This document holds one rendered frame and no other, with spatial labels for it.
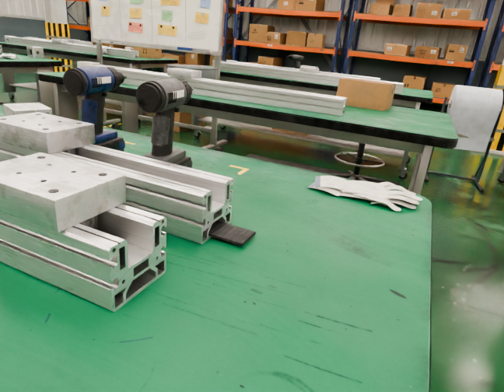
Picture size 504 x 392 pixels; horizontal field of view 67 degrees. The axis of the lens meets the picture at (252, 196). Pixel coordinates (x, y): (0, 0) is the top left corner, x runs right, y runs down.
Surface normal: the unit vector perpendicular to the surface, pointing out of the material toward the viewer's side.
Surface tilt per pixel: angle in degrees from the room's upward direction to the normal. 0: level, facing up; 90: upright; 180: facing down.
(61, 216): 90
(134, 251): 0
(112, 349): 0
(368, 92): 87
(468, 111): 95
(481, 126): 102
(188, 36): 90
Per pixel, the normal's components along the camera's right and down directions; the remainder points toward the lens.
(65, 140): 0.90, 0.23
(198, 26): -0.41, 0.31
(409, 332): 0.09, -0.92
